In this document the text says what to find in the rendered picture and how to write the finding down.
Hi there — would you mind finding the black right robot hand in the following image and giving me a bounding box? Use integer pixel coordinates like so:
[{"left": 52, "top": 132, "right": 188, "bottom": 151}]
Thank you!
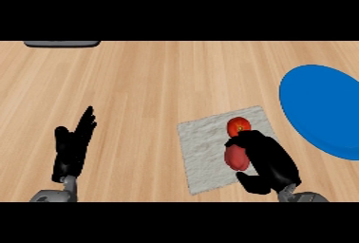
[{"left": 225, "top": 129, "right": 303, "bottom": 196}]

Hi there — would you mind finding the blue plate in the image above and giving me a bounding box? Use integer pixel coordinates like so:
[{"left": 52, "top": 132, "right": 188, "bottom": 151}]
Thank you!
[{"left": 278, "top": 64, "right": 359, "bottom": 161}]

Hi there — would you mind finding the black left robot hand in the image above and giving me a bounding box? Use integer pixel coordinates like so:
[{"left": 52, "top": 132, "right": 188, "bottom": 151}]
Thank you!
[{"left": 50, "top": 105, "right": 98, "bottom": 184}]

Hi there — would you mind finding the dark grey flat appliance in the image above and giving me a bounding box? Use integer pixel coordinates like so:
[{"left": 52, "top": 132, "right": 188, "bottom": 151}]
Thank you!
[{"left": 22, "top": 40, "right": 102, "bottom": 48}]

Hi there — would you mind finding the pale grey placemat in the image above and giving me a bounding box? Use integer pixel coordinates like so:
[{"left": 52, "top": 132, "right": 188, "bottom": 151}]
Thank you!
[{"left": 176, "top": 105, "right": 282, "bottom": 196}]

